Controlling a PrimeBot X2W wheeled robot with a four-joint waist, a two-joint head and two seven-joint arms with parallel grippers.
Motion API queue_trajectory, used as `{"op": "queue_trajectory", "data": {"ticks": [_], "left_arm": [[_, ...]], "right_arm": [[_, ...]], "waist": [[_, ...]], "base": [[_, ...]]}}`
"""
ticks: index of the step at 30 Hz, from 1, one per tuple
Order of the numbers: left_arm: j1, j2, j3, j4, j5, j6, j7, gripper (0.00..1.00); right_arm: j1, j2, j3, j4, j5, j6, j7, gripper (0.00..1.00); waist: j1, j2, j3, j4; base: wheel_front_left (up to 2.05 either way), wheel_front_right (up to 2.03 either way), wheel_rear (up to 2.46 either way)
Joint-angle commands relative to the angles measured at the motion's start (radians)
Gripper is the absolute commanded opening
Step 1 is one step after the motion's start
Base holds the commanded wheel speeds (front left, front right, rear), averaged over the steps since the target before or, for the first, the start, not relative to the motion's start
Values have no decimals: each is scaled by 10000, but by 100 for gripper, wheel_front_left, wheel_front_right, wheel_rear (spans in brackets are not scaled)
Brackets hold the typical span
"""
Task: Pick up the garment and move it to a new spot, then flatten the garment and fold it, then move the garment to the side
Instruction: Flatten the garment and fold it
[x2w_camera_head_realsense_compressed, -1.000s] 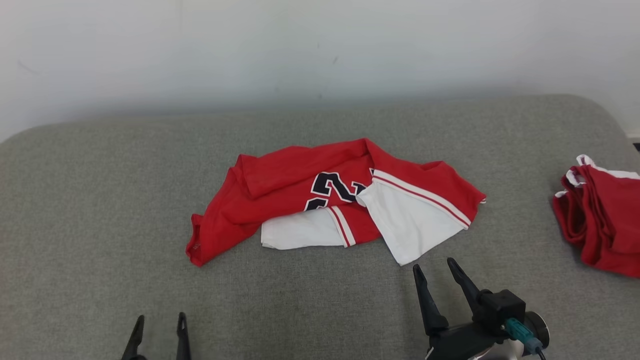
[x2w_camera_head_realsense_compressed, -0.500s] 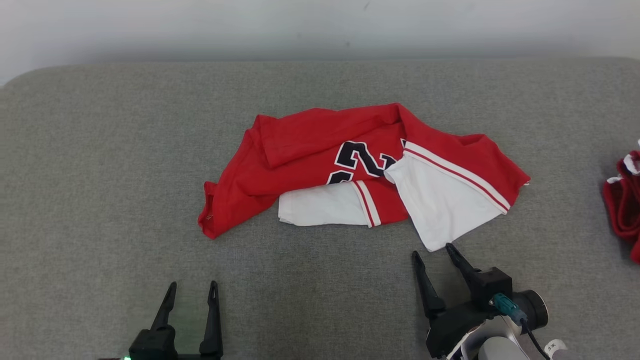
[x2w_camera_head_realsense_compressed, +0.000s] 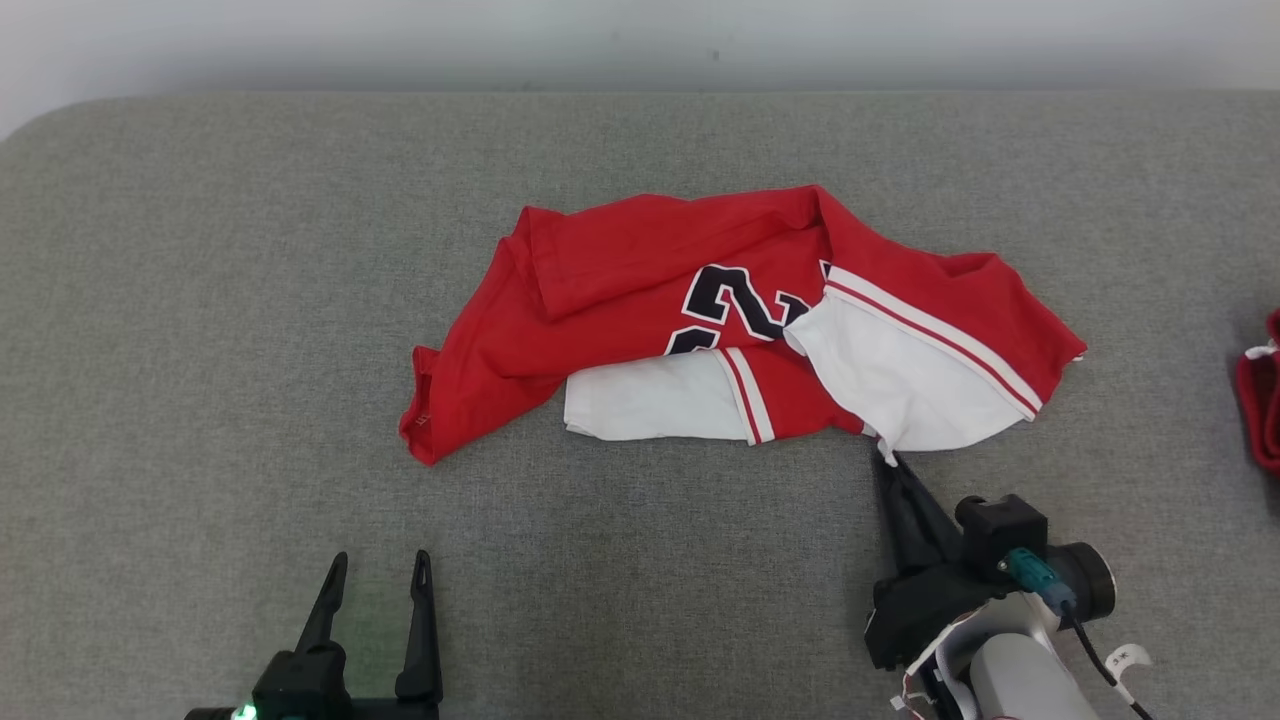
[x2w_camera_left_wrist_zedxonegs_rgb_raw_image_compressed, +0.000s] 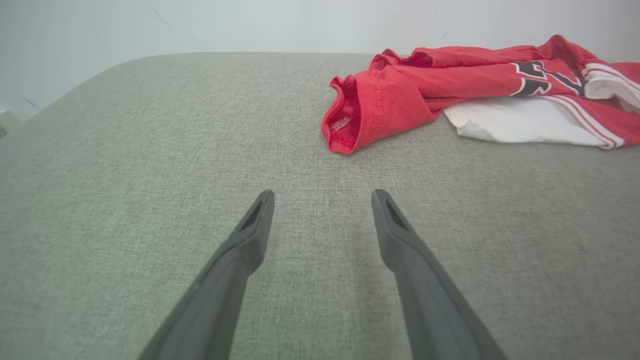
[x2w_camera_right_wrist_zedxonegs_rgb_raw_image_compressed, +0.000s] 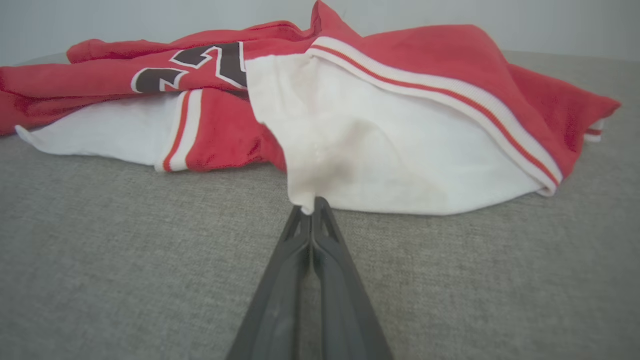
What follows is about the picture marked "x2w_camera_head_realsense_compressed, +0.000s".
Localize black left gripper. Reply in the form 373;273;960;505
184;549;444;720

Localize red shorts with white trim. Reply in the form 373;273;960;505
1234;309;1280;477

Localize teal cable connector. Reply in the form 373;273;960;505
1005;547;1078;613

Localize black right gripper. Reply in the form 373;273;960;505
864;452;1012;672

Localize white cable tag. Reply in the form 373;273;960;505
1104;644;1153;707

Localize white red wire bundle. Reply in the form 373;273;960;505
890;615;979;720

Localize red white numbered jersey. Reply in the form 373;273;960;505
398;184;1088;468

